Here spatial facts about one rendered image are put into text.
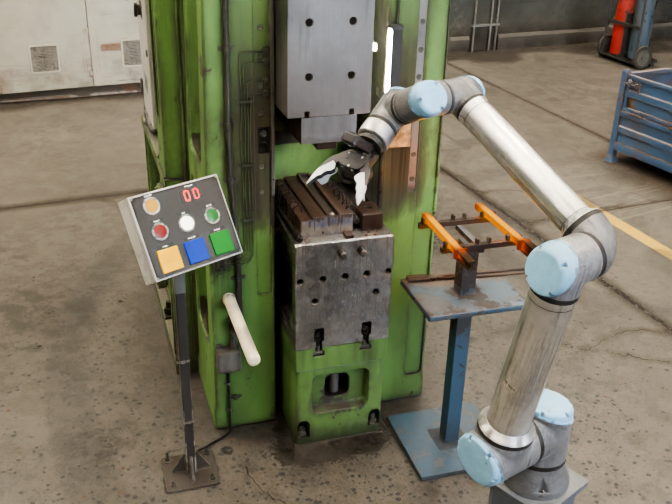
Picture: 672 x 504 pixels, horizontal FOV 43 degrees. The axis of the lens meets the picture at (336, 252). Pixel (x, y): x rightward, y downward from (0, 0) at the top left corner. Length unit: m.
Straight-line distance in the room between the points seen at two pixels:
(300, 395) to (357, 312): 0.41
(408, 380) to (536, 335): 1.80
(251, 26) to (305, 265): 0.85
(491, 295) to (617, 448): 0.92
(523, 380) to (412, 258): 1.45
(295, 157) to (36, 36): 4.87
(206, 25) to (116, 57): 5.30
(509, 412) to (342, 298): 1.18
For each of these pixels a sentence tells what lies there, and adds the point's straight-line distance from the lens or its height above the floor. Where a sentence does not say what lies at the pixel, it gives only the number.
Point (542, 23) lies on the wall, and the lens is 10.75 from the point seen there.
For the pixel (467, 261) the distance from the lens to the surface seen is 2.84.
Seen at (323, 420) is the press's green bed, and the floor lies 0.11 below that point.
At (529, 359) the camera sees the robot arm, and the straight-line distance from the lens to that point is 2.07.
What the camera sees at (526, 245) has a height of 0.98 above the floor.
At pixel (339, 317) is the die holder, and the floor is 0.59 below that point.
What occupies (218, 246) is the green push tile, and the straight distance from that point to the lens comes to 2.84.
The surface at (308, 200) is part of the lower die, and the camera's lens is 3.22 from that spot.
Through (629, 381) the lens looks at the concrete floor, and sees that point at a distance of 4.20.
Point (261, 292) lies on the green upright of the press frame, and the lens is 3.33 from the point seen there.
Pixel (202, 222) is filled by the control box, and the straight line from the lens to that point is 2.84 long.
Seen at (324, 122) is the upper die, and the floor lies 1.34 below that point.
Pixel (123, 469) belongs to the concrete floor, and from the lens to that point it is 3.51.
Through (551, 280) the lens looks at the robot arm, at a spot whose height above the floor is 1.37.
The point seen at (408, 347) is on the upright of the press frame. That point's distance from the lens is 3.69.
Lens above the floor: 2.24
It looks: 26 degrees down
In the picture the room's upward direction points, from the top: 2 degrees clockwise
